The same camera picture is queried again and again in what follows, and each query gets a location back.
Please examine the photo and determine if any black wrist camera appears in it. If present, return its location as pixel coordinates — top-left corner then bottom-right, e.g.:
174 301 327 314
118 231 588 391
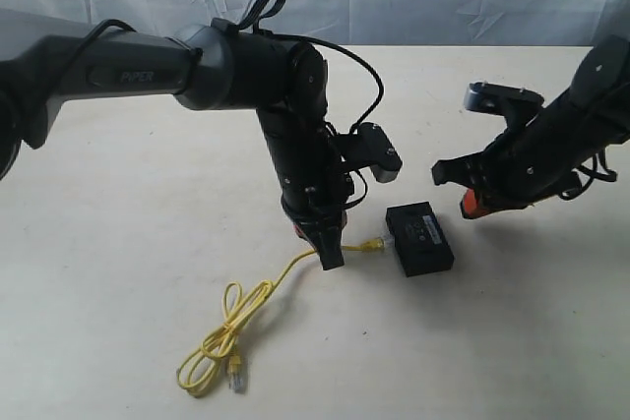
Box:
335 122 403 184
463 82 544 130

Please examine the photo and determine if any yellow ethernet cable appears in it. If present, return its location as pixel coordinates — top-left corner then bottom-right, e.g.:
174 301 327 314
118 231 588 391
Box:
175 235 395 397

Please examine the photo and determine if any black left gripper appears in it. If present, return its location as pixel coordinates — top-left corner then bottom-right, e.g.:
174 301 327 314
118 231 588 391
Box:
260 109 353 270

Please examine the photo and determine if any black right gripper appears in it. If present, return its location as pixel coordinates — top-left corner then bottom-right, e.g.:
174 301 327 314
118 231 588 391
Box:
431 132 566 218

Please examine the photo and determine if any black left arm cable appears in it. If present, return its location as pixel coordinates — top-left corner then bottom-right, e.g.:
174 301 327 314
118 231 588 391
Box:
58 0 385 214

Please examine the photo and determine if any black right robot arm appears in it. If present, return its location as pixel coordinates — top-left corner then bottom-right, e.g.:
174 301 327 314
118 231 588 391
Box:
431 34 629 219

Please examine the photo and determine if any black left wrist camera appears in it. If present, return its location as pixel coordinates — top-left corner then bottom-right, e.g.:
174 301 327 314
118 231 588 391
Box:
335 122 403 184

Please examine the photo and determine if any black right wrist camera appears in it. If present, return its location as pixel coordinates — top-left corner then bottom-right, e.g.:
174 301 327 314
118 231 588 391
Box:
463 82 544 130

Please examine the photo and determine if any small black box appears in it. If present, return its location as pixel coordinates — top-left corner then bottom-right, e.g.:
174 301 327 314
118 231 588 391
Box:
385 202 455 277

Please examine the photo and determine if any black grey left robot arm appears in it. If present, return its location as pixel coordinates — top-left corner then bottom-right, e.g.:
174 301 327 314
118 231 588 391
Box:
1 9 352 251

